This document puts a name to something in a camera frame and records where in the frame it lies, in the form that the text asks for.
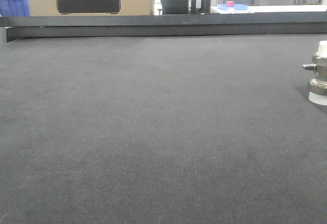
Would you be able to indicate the blue plastic crate in background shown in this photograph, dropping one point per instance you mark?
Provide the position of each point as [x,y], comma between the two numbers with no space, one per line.
[14,8]

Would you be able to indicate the cardboard box with black print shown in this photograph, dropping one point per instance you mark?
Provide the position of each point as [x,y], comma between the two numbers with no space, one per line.
[91,7]

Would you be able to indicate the blue tray on table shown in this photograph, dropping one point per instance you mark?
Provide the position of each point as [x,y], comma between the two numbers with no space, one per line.
[237,7]

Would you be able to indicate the white table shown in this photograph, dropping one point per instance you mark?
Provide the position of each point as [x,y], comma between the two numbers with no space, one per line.
[271,9]

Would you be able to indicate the silver valve with white caps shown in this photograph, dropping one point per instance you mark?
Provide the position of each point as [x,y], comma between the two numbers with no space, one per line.
[317,85]

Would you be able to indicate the black conveyor side rail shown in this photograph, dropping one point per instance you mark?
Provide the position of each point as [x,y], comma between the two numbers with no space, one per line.
[165,25]

